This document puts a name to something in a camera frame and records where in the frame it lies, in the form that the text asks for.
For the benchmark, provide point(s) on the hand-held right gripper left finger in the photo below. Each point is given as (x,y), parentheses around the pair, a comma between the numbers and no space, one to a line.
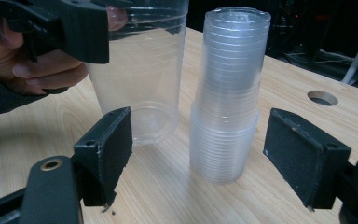
(105,155)

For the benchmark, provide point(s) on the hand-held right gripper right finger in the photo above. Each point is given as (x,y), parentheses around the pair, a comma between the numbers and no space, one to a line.
(304,158)

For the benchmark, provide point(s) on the tall clear plastic cup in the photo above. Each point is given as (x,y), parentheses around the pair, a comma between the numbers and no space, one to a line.
(143,81)

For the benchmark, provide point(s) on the stack of clear cups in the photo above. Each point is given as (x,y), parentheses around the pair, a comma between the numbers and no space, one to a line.
(228,102)

